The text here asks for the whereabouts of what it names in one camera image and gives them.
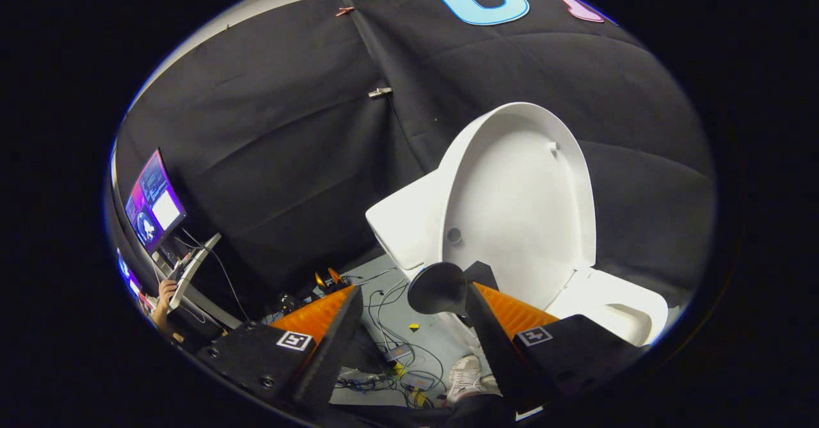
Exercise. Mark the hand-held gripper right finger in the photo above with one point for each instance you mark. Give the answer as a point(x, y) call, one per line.
point(496, 351)

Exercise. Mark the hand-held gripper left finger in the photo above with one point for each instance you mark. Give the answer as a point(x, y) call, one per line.
point(333, 351)

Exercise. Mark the white toilet lid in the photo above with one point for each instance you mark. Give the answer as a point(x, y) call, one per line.
point(518, 204)

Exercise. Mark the white toilet seat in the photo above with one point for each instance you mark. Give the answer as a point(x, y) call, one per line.
point(614, 300)

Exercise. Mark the white toilet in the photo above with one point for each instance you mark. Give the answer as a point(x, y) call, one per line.
point(403, 223)

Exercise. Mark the white shoe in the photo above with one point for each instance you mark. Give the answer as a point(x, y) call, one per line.
point(466, 377)

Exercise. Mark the white keyboard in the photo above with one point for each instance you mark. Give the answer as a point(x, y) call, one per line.
point(192, 268)

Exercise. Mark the black backdrop cloth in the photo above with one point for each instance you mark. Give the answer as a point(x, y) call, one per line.
point(275, 146)

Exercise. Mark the computer monitor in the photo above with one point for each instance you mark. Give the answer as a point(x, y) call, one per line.
point(153, 204)

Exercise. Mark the silver cloth clip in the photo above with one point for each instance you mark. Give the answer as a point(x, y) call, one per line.
point(380, 92)

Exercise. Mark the reddish cloth clip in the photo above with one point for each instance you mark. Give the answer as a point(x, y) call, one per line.
point(344, 11)

